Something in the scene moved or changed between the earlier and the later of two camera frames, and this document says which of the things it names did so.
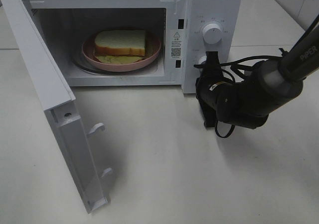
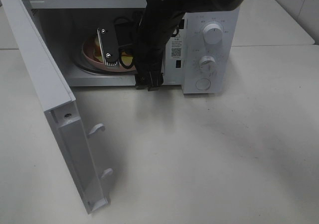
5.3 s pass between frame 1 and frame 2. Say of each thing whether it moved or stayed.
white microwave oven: stayed
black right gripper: moved
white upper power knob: stayed
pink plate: stayed
